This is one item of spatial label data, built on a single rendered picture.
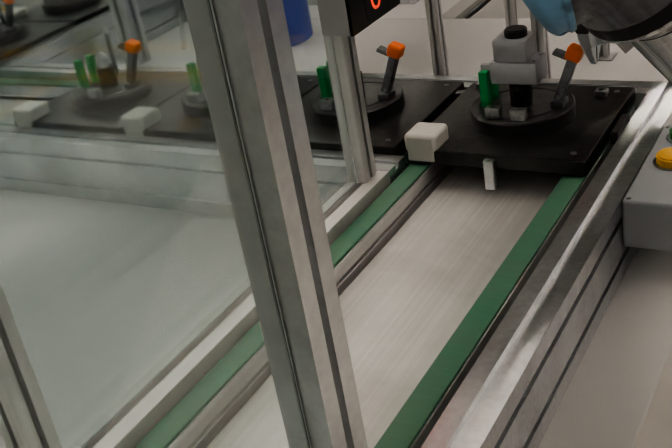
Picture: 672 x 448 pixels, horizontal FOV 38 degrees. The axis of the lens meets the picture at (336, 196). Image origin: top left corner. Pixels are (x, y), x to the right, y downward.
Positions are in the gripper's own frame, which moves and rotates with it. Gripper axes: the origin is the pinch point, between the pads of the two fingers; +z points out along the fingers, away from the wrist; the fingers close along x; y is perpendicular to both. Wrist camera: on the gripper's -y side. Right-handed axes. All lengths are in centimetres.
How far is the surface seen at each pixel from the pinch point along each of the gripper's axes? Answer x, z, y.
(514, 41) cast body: -2.0, -2.2, -8.8
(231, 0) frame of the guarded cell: -84, -33, 12
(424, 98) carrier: 4.9, 9.3, -26.2
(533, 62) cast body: -1.7, 0.7, -6.7
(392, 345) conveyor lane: -45.5, 14.6, -7.6
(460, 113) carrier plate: 0.2, 9.3, -18.5
